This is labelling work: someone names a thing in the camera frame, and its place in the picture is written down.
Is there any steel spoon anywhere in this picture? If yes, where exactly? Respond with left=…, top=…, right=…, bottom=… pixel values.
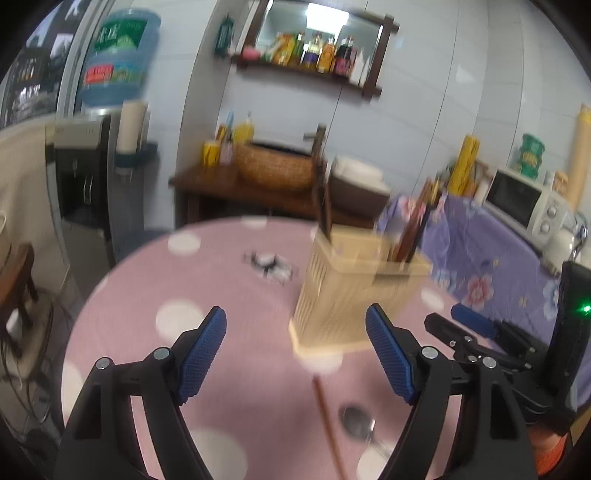
left=339, top=404, right=392, bottom=459

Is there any reddish brown chopstick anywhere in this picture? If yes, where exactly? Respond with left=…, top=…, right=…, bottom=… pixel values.
left=312, top=375, right=348, bottom=480

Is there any brown wooden chopstick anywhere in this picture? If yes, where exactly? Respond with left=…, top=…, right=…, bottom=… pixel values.
left=392, top=180, right=440, bottom=263

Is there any thin brown chopstick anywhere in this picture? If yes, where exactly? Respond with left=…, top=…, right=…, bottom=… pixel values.
left=315, top=158, right=332, bottom=243

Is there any right hand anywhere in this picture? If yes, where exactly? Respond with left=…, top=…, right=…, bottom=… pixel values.
left=528, top=423, right=572, bottom=479

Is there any pink polka dot tablecloth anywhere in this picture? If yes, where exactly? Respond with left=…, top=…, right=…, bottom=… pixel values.
left=59, top=216, right=509, bottom=480

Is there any cream plastic utensil holder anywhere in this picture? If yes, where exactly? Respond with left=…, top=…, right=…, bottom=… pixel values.
left=288, top=225, right=433, bottom=357

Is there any purple floral cloth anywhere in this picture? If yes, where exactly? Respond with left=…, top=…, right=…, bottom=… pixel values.
left=419, top=195, right=559, bottom=344

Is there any white kettle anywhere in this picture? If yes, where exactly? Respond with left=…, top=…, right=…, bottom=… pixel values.
left=541, top=226, right=588, bottom=277

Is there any white microwave oven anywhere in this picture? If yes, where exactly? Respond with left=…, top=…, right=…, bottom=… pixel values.
left=483, top=169, right=576, bottom=251

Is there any water dispenser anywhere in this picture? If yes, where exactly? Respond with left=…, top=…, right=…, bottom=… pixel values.
left=48, top=108, right=143, bottom=268

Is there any dark wooden counter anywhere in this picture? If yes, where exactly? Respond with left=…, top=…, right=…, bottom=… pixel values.
left=168, top=163, right=376, bottom=229

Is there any wooden side stool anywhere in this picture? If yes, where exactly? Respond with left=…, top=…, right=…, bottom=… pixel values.
left=0, top=243, right=39, bottom=334

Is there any white brown rice cooker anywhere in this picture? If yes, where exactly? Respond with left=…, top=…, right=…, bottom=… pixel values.
left=329, top=155, right=392, bottom=220

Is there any yellow package roll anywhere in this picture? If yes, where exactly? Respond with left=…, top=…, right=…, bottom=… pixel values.
left=448, top=135, right=480, bottom=196

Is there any yellow cup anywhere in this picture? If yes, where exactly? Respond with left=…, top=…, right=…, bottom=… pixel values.
left=201, top=140, right=221, bottom=168

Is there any woven brown basin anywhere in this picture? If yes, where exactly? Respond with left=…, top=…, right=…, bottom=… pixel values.
left=233, top=142, right=317, bottom=192

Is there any green canister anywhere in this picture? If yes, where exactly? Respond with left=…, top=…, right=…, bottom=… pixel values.
left=510, top=133, right=545, bottom=180

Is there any bronze faucet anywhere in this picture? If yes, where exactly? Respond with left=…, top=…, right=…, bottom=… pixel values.
left=304, top=124, right=327, bottom=165

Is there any yellow soap bottle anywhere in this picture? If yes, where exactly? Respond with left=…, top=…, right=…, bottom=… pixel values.
left=232, top=113, right=254, bottom=145

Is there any blue water bottle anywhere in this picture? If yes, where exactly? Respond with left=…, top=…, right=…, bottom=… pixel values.
left=77, top=8, right=161, bottom=110

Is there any wooden wall shelf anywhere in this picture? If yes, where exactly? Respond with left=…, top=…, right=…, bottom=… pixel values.
left=232, top=1, right=400, bottom=99

